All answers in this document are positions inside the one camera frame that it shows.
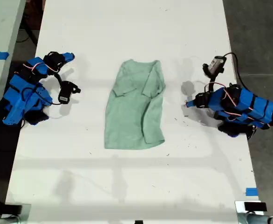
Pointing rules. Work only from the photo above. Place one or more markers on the white metal bracket plate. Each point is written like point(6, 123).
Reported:
point(239, 207)

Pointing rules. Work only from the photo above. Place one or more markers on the short black camera stalk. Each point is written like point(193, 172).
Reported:
point(211, 82)

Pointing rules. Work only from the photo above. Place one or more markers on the black box with clear plate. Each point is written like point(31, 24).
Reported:
point(13, 209)

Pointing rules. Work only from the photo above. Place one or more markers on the small black box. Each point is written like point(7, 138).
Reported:
point(255, 206)

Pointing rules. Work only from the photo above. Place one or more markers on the white side table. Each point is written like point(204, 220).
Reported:
point(1, 35)

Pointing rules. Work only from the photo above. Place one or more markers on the grey black camera box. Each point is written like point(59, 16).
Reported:
point(214, 65)

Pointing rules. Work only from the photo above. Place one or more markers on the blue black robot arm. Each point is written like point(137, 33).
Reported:
point(22, 93)
point(248, 108)

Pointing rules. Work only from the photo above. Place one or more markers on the square blue tape strip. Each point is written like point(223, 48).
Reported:
point(251, 191)

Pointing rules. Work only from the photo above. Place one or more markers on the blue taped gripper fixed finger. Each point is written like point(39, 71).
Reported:
point(69, 55)
point(191, 102)

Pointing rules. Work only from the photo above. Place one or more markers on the pale green t-shirt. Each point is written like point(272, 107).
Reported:
point(131, 112)

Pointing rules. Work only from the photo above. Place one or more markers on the grey metal tube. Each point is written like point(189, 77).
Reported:
point(257, 219)
point(1, 220)

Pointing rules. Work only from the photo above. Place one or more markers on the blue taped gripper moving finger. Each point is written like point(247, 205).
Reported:
point(190, 105)
point(67, 60)

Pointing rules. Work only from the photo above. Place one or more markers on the curved black camera stalk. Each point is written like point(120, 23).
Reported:
point(58, 78)

